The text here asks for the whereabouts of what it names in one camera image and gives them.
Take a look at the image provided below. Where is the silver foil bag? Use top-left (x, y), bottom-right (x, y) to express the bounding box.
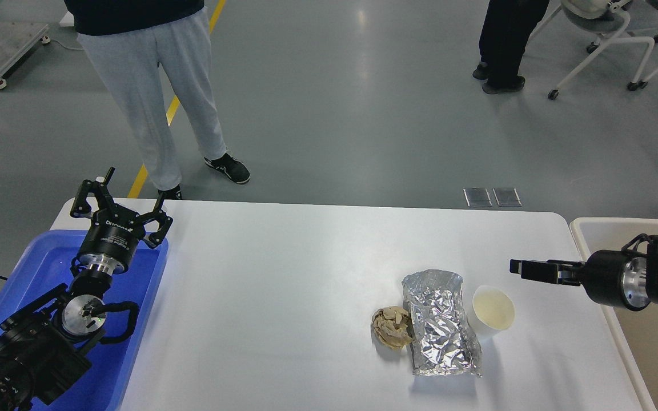
top-left (402, 269), bottom-right (483, 378)

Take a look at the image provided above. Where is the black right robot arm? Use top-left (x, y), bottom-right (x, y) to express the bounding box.
top-left (509, 233), bottom-right (658, 312)

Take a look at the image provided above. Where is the blue plastic bin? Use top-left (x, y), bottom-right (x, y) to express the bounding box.
top-left (0, 229), bottom-right (170, 411)

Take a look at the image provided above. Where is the left metal floor plate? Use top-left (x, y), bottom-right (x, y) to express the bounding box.
top-left (463, 187), bottom-right (492, 208)

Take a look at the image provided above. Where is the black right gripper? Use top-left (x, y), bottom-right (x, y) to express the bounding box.
top-left (509, 250), bottom-right (651, 312)

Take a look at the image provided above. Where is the white paper cup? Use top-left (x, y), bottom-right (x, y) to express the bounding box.
top-left (468, 285), bottom-right (515, 342)

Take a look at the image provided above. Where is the person in black trousers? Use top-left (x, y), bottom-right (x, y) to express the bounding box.
top-left (472, 1), bottom-right (550, 95)

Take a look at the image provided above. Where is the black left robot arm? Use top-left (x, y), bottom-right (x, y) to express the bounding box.
top-left (0, 167), bottom-right (181, 410)

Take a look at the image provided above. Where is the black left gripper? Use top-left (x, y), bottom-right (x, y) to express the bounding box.
top-left (70, 167), bottom-right (173, 273)

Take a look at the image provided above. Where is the beige plastic bin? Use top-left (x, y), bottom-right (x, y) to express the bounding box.
top-left (570, 217), bottom-right (658, 410)

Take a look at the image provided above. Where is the metal floor plate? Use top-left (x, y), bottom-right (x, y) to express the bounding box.
top-left (463, 187), bottom-right (492, 208)
top-left (493, 187), bottom-right (522, 208)

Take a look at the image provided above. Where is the right metal floor plate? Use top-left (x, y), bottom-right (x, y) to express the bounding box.
top-left (493, 187), bottom-right (522, 208)

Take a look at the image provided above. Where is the crumpled brown paper ball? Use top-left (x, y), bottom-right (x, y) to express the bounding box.
top-left (371, 306), bottom-right (412, 350)

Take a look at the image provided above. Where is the person in grey trousers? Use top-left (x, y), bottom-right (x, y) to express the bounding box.
top-left (65, 1), bottom-right (250, 199)

